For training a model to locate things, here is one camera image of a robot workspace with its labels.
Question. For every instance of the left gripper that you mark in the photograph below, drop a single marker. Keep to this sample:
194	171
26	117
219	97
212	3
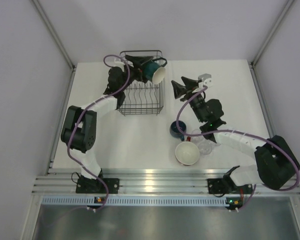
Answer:
137	62

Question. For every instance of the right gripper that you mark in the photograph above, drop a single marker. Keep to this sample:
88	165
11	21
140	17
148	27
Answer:
179	89

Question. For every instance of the dark green mug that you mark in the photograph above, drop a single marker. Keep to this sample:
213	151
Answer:
154	70

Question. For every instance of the wire dish rack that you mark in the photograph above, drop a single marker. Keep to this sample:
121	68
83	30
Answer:
144	98

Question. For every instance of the red cup white inside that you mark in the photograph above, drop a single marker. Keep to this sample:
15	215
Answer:
187	153

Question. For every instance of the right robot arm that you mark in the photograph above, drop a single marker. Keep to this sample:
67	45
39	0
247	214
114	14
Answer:
274	164

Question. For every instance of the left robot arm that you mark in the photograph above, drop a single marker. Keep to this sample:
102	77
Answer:
79	131

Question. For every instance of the dark blue cup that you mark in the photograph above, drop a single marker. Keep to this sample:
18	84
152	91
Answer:
174	131

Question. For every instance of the clear glass back left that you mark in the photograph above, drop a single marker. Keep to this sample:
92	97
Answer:
197	139

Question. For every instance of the clear glass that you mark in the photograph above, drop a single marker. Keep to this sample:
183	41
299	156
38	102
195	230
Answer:
214	144
197	139
205	148

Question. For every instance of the clear glass front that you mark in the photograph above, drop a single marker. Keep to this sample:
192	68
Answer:
205	148

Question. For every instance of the clear glass back right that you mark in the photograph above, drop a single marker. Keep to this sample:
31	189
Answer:
214	144

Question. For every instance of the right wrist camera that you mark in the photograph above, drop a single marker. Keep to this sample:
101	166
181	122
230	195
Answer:
205	80

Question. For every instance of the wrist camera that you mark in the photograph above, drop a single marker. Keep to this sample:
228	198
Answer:
205	80
118	63

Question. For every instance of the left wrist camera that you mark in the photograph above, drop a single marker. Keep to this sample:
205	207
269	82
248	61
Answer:
118	63

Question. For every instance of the right aluminium frame post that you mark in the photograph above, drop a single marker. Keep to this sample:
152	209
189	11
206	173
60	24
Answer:
278	21

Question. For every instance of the aluminium frame post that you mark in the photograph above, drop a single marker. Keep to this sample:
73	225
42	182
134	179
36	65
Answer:
278	21
52	32

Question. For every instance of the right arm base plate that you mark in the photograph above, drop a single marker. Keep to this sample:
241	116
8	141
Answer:
217	187

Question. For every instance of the left aluminium frame post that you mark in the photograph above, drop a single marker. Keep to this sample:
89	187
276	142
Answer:
52	32

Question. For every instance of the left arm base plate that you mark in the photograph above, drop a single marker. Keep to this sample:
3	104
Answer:
110	185

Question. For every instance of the aluminium mounting rail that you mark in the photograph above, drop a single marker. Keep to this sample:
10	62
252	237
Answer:
184	181

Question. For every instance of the slotted cable duct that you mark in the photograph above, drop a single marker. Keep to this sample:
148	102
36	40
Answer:
153	201

